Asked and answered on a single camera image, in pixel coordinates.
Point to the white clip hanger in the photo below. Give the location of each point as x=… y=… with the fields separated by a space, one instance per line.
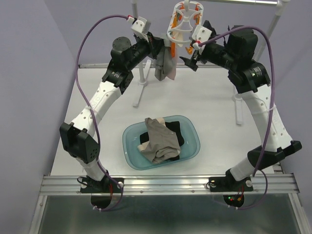
x=185 y=17

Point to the pink underwear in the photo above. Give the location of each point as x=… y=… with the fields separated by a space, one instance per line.
x=173 y=61

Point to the black underwear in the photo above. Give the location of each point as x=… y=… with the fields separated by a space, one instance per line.
x=175 y=129

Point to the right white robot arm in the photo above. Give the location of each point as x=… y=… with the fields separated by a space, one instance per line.
x=254 y=85

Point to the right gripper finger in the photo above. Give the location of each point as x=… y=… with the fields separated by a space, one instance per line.
x=208 y=25
x=190 y=62

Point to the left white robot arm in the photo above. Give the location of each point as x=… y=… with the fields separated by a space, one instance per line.
x=77 y=136

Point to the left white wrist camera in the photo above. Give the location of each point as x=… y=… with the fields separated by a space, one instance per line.
x=140 y=27

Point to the dark grey underwear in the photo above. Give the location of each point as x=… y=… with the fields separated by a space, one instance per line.
x=162 y=64

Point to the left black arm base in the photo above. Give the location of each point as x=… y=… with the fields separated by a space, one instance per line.
x=105 y=194

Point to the aluminium mounting rail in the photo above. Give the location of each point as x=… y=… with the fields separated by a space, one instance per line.
x=173 y=185

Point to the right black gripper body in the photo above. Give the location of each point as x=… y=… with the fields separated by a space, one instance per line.
x=196 y=56

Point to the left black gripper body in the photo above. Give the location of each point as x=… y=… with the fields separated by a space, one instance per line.
x=157 y=45

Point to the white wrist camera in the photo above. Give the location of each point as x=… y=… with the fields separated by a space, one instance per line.
x=140 y=27
x=199 y=34

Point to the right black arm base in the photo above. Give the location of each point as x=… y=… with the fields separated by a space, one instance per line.
x=219 y=185

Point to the white drying rack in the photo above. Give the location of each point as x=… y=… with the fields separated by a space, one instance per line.
x=145 y=68

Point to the teal plastic basin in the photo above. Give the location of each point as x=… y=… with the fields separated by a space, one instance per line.
x=131 y=140

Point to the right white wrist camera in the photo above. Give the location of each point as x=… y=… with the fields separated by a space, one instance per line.
x=199 y=34

